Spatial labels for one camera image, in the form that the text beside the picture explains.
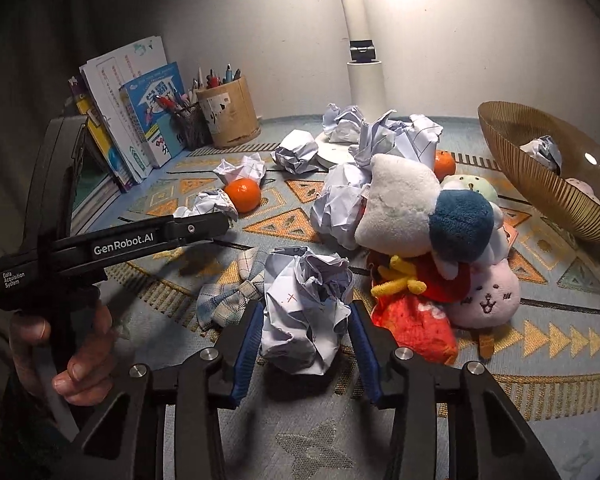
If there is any bamboo pen holder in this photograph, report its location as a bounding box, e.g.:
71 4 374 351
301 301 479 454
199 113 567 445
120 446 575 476
196 77 261 148

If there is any large crumpled paper ball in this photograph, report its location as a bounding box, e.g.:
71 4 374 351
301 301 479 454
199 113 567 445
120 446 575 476
310 164 372 250

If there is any patterned blue woven table mat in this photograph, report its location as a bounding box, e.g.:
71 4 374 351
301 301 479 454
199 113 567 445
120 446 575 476
69 118 600 479

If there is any white blue duck plush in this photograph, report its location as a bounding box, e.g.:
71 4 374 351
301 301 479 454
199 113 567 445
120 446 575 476
354 154 503 304

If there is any three-face dango plush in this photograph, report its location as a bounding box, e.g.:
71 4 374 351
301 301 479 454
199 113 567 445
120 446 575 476
441 174 520 361

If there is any crumpled paper ball in bowl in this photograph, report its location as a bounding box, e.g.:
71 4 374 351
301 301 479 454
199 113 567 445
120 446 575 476
520 136 562 174

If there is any paper ball with red marks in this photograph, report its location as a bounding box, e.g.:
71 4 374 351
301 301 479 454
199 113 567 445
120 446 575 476
260 247 353 376

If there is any crumpled paper ball on lamp base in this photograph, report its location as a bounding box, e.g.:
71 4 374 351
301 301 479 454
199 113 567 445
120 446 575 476
322 103 365 144

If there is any golden ribbed glass bowl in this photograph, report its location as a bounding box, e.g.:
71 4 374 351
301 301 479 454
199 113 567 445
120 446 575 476
478 101 600 245

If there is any plaid fabric bow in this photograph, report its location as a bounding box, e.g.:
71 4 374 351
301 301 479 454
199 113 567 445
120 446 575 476
196 247 268 330

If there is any person's left hand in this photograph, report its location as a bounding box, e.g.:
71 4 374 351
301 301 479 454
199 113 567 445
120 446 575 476
9 300 117 406

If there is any crumpled paper ball centre back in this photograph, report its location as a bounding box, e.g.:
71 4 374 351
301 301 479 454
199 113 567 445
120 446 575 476
349 110 443 169

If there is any small paper ball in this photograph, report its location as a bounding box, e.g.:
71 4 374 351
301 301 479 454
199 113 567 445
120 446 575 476
213 153 266 185

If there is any orange mandarin by lamp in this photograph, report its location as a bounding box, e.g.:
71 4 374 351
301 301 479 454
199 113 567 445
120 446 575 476
434 150 456 182

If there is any red snack packet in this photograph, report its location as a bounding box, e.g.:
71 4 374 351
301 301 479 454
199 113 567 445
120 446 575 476
366 252 467 365

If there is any crumpled paper ball by gripper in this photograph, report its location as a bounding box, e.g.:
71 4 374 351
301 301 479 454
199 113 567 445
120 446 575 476
173 190 238 221

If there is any crumpled paper ball near lamp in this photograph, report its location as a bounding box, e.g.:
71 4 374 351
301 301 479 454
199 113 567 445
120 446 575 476
272 129 320 174

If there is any white desk lamp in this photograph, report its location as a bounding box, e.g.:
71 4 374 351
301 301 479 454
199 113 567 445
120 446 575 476
314 0 389 170

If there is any black mesh pen holder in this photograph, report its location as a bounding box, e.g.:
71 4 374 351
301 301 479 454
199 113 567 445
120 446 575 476
171 103 212 151

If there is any yellow cover book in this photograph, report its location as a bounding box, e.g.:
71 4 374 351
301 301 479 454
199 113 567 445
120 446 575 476
68 76 134 192

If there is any white cover book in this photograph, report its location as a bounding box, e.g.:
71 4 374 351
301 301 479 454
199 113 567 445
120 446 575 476
80 36 166 183

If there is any orange mandarin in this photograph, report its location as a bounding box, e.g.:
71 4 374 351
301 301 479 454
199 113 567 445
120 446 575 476
224 178 261 214
434 150 456 182

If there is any blue cover book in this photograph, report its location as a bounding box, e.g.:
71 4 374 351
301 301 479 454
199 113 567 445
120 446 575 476
119 62 185 168

